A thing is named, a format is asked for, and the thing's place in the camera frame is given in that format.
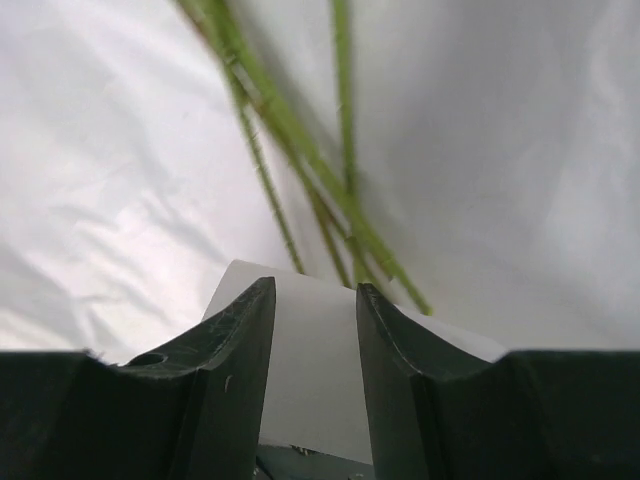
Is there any pink artificial flower bouquet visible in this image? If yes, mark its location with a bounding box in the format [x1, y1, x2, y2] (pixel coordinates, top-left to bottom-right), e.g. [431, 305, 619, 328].
[178, 1, 433, 315]

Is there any white wrapping paper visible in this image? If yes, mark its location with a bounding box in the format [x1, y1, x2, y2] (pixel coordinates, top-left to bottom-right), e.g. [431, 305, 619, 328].
[1, 1, 639, 463]

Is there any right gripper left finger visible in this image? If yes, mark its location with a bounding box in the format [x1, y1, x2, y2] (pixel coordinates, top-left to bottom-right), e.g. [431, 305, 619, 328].
[1, 277, 276, 479]

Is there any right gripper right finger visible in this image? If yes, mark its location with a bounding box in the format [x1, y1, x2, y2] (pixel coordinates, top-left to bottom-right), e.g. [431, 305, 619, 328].
[356, 284, 639, 479]

